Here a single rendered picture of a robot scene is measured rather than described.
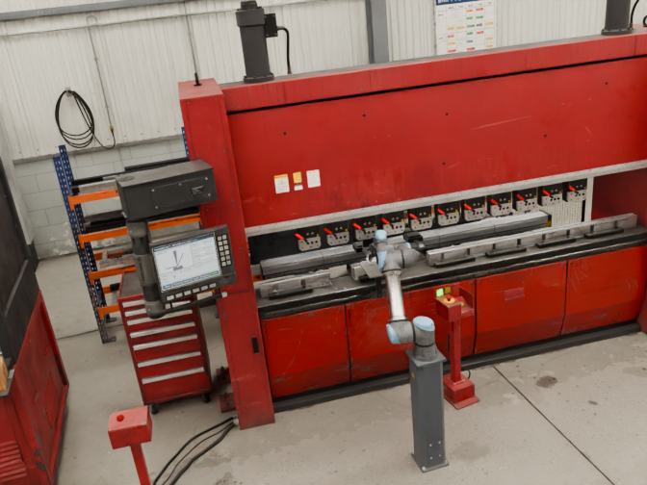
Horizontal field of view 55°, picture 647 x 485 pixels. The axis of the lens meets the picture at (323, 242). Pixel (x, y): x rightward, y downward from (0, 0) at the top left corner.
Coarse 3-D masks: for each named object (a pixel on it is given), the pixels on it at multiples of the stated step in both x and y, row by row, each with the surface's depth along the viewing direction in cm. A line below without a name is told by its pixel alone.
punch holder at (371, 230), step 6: (372, 216) 424; (354, 222) 424; (360, 222) 424; (366, 222) 425; (372, 222) 426; (354, 228) 427; (366, 228) 426; (372, 228) 427; (354, 234) 432; (360, 234) 426; (366, 234) 427; (372, 234) 428; (360, 240) 428
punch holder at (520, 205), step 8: (512, 192) 450; (520, 192) 443; (528, 192) 444; (536, 192) 446; (512, 200) 453; (520, 200) 445; (528, 200) 446; (536, 200) 448; (512, 208) 455; (520, 208) 447; (528, 208) 449
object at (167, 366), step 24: (120, 288) 438; (120, 312) 425; (144, 312) 427; (192, 312) 435; (144, 336) 435; (168, 336) 439; (192, 336) 441; (144, 360) 442; (168, 360) 444; (192, 360) 450; (144, 384) 448; (168, 384) 453; (192, 384) 457
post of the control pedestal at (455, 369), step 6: (450, 324) 429; (456, 324) 426; (450, 330) 431; (456, 330) 428; (450, 336) 433; (456, 336) 429; (450, 342) 435; (456, 342) 431; (450, 348) 437; (456, 348) 433; (456, 354) 435; (456, 360) 436; (456, 366) 438; (456, 372) 440; (456, 378) 442
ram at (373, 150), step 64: (576, 64) 426; (640, 64) 429; (256, 128) 386; (320, 128) 395; (384, 128) 404; (448, 128) 414; (512, 128) 424; (576, 128) 435; (640, 128) 447; (256, 192) 400; (320, 192) 410; (384, 192) 420; (448, 192) 431
